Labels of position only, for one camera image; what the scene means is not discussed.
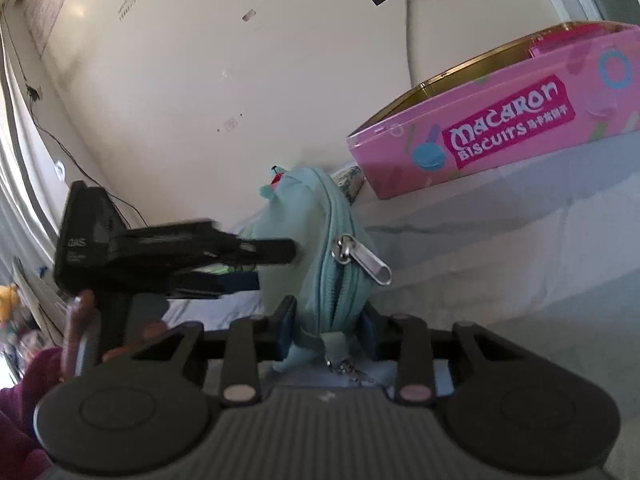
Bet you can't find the person's left hand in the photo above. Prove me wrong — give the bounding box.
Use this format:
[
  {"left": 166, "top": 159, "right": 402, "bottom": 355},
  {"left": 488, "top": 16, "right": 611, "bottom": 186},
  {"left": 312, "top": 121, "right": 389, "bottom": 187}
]
[{"left": 60, "top": 290, "right": 170, "bottom": 378}]

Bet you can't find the yellow toy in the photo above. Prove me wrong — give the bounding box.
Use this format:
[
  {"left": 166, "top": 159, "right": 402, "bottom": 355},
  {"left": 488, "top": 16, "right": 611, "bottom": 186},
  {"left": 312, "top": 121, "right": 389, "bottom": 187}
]
[{"left": 0, "top": 284, "right": 22, "bottom": 323}]

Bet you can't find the teal teddy bear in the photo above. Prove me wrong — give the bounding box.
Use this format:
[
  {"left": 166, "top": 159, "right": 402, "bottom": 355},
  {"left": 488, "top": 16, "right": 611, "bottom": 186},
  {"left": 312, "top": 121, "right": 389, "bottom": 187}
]
[{"left": 257, "top": 165, "right": 303, "bottom": 203}]

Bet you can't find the person's left forearm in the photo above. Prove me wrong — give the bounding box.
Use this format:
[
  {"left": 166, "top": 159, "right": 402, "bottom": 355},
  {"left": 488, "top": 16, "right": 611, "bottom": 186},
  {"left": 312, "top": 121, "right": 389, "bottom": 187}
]
[{"left": 0, "top": 346, "right": 68, "bottom": 463}]

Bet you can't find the pink pouch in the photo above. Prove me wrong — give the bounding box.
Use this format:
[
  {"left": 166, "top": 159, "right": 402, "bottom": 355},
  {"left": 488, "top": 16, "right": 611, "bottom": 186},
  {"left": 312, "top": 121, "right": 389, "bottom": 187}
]
[{"left": 529, "top": 29, "right": 628, "bottom": 59}]

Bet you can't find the wall poster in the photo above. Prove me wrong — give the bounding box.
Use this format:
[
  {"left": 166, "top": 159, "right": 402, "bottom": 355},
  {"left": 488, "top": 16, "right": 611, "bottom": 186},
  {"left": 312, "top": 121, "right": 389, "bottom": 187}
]
[{"left": 19, "top": 0, "right": 70, "bottom": 57}]

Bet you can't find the light teal zipper pouch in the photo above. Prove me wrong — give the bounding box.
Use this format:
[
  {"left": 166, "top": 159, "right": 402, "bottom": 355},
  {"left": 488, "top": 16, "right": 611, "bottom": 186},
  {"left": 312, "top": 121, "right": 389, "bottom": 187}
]
[{"left": 249, "top": 167, "right": 392, "bottom": 373}]

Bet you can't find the grey power cable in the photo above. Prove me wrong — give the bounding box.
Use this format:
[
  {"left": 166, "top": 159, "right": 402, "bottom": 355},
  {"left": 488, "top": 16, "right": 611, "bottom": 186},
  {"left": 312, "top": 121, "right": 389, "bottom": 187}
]
[{"left": 404, "top": 0, "right": 422, "bottom": 88}]

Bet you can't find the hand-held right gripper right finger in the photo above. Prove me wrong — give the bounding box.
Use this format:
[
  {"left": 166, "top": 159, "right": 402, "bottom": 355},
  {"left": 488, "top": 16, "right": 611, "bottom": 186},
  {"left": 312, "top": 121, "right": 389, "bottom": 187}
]
[{"left": 359, "top": 304, "right": 532, "bottom": 405}]

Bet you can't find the pink biscuit tin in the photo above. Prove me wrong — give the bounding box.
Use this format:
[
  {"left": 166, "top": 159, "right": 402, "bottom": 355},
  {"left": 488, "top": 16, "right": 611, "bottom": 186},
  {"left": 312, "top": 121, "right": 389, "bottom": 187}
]
[{"left": 348, "top": 21, "right": 640, "bottom": 201}]

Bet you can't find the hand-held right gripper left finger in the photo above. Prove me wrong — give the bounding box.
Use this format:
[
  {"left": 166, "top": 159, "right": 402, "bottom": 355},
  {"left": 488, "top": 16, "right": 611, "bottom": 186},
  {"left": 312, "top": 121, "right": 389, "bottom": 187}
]
[{"left": 102, "top": 295, "right": 297, "bottom": 407}]

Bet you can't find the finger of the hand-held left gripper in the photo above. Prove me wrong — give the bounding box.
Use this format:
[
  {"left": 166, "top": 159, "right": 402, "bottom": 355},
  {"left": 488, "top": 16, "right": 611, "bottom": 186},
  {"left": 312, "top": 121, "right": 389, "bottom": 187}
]
[
  {"left": 167, "top": 271, "right": 262, "bottom": 301},
  {"left": 215, "top": 237, "right": 302, "bottom": 268}
]

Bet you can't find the white patterned packet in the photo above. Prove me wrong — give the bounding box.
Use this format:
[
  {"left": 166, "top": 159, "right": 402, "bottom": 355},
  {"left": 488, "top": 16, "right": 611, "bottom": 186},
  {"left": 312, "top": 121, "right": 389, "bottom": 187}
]
[{"left": 331, "top": 165, "right": 365, "bottom": 206}]

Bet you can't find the thin black cable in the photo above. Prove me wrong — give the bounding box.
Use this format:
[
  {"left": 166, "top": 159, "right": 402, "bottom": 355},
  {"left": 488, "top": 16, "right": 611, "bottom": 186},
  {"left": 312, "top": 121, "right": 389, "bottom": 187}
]
[{"left": 26, "top": 84, "right": 148, "bottom": 228}]

